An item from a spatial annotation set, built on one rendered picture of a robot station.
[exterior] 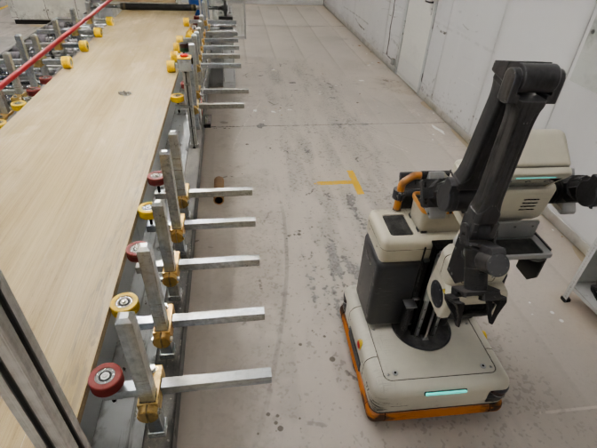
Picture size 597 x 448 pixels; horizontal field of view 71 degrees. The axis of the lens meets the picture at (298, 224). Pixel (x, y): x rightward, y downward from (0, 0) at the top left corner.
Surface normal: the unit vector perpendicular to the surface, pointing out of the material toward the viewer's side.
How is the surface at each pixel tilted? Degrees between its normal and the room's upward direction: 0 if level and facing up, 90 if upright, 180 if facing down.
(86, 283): 0
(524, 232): 90
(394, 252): 90
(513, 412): 0
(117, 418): 0
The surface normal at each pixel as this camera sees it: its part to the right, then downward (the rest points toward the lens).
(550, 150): 0.11, -0.19
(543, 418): 0.04, -0.80
